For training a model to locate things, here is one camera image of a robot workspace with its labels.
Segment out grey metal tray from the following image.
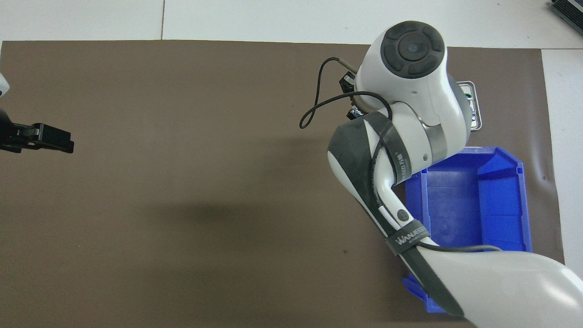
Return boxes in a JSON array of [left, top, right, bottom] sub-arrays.
[[457, 81, 482, 132]]

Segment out blue plastic storage bin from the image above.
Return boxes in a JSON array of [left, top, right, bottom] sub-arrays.
[[402, 146, 532, 315]]

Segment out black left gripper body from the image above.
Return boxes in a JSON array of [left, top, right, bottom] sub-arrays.
[[0, 108, 22, 153]]

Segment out brown table mat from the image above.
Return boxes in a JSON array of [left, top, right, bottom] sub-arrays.
[[0, 40, 565, 328]]

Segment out dark grey device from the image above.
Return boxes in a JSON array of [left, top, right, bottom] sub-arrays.
[[549, 0, 583, 30]]

